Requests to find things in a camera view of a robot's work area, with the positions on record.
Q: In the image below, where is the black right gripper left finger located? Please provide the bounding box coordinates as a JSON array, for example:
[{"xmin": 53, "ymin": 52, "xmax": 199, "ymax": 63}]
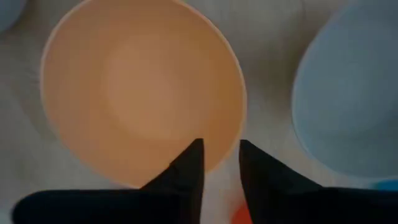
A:
[{"xmin": 11, "ymin": 138, "xmax": 205, "ymax": 224}]

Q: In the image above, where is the orange plastic bowl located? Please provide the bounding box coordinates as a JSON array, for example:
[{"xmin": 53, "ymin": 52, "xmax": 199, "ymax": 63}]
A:
[{"xmin": 39, "ymin": 0, "xmax": 248, "ymax": 189}]

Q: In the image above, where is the red-orange object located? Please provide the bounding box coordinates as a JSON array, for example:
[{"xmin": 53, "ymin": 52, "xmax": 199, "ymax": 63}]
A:
[{"xmin": 230, "ymin": 201, "xmax": 253, "ymax": 224}]

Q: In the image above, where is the bright blue object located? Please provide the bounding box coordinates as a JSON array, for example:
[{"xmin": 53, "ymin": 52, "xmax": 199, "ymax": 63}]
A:
[{"xmin": 369, "ymin": 179, "xmax": 398, "ymax": 191}]

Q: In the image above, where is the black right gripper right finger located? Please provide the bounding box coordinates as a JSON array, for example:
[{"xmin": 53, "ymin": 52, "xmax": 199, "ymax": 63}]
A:
[{"xmin": 238, "ymin": 139, "xmax": 398, "ymax": 224}]

